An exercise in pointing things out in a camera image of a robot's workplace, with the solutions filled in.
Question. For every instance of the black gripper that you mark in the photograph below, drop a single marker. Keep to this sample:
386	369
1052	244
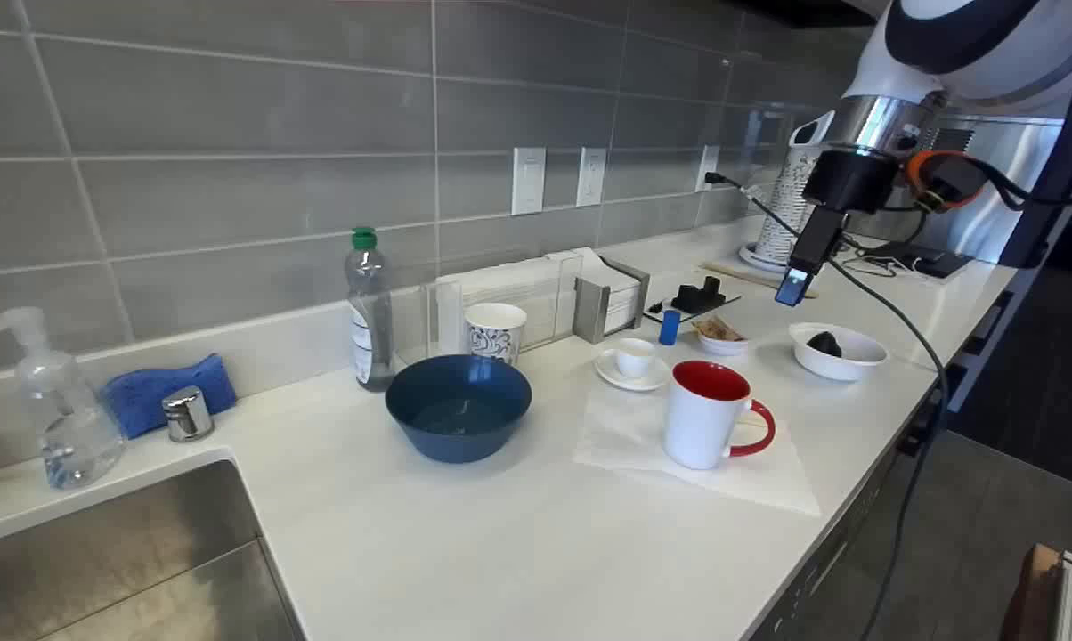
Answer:
852	180

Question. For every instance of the small white ceramic cup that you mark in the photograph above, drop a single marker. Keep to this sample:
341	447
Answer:
637	355

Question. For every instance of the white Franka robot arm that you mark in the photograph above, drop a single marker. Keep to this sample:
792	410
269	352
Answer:
912	73

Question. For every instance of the white mug red inside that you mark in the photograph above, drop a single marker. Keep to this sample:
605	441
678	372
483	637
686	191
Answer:
705	417

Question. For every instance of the white countertop appliance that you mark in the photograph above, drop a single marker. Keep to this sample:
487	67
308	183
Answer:
785	201

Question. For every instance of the black lump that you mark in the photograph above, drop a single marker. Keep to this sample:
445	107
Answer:
824	345

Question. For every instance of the white shallow bowl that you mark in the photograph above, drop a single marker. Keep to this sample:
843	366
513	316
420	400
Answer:
843	362

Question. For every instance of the black small device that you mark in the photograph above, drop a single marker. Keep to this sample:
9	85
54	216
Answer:
700	297

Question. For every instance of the small white bowl with food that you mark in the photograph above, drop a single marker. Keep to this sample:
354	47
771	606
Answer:
722	341

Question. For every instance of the small blue block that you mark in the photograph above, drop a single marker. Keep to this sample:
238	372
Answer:
673	330

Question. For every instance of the stainless steel appliance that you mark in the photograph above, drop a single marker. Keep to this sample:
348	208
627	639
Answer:
1010	191

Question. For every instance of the metal napkin holder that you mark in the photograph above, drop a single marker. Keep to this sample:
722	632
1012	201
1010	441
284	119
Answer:
599	308

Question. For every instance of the small white saucer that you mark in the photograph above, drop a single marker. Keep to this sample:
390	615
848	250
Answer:
627	383

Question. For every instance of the white paper napkin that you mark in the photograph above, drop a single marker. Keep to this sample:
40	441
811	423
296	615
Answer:
627	442

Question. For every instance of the white napkin stack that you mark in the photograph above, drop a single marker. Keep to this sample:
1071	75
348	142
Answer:
511	284

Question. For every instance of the dark blue bowl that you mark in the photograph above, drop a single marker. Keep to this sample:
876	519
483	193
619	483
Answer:
458	410

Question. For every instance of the clear bottle green cap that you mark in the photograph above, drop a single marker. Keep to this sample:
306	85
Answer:
369	316

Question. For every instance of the round metal sink knob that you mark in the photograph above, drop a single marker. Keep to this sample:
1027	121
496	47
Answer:
188	415

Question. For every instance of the blue sponge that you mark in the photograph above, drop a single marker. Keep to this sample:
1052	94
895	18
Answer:
144	393

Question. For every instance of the clear pump soap dispenser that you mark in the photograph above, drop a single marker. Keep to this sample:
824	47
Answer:
71	415

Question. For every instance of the stainless steel sink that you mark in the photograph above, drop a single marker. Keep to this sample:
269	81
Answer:
110	556

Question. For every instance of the white wall outlet with plug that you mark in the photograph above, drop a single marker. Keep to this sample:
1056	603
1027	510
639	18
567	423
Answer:
706	166

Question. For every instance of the black robot stand frame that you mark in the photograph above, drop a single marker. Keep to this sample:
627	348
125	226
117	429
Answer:
1039	226

